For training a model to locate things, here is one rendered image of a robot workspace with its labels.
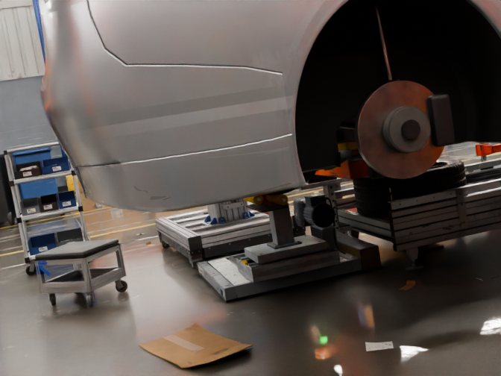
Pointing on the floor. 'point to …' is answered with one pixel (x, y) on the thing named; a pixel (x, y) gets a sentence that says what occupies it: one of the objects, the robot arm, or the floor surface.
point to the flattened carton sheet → (193, 347)
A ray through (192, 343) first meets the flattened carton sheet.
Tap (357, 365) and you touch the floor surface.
